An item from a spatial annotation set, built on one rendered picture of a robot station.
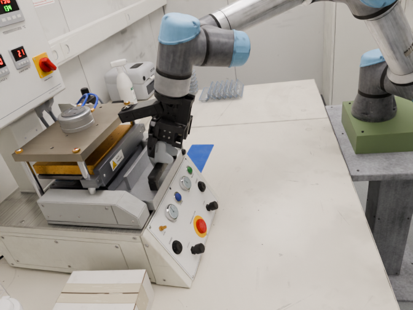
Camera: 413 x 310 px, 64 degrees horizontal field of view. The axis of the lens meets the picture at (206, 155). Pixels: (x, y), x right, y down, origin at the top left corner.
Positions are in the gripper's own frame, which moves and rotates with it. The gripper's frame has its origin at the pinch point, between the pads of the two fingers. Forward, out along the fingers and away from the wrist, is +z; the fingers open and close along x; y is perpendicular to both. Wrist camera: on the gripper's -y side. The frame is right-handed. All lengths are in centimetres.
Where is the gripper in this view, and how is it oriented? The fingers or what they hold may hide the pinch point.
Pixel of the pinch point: (153, 161)
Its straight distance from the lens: 83.7
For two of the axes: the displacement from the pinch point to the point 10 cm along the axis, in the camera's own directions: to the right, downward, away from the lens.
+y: 9.5, 2.8, -0.9
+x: 2.3, -5.3, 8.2
